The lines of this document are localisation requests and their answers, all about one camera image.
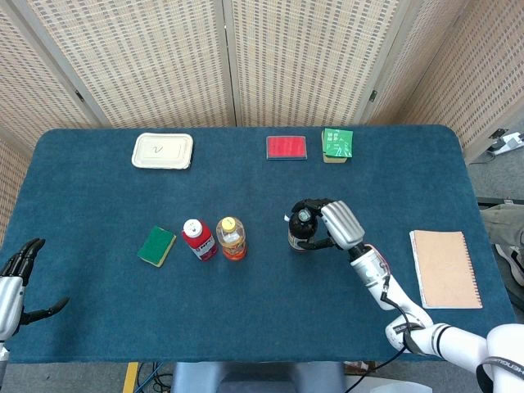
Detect dark brown tea bottle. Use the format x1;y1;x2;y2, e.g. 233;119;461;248
283;204;320;255

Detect green yellow scrub sponge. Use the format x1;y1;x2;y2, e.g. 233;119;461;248
136;225;178;269

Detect grey robot torso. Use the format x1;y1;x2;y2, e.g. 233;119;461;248
169;361;347;393

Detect tan spiral notebook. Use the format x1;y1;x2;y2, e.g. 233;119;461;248
409;229;483;310

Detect black metal bar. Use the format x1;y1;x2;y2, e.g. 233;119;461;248
477;197;524;206

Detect blue floor cables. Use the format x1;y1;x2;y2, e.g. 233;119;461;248
137;362;173;393

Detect orange iced tea bottle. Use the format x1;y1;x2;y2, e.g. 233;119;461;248
215;216;248;262

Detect black white sneaker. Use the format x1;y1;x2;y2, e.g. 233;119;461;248
494;243;524;284

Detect red ink pad box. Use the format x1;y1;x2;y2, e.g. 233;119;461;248
265;135;308;161

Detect white power strip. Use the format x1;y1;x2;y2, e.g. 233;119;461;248
489;130;524;156

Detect red NFC juice bottle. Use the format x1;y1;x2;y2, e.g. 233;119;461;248
181;219;219;262

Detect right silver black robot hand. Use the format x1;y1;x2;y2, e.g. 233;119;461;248
291;197;366;251

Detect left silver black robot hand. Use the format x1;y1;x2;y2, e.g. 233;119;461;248
0;237;70;341

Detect blue table cloth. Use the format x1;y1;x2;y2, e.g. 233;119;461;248
0;124;523;365

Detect woven folding screen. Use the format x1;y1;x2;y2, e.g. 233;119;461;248
0;0;524;246

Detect khaki trouser leg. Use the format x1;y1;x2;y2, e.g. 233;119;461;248
479;203;524;246

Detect white lidded lunch box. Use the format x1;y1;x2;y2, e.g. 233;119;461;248
130;132;195;169

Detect small cardboard box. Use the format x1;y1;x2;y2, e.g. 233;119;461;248
342;360;377;374

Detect green paper packet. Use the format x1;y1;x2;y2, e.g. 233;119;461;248
321;128;355;159

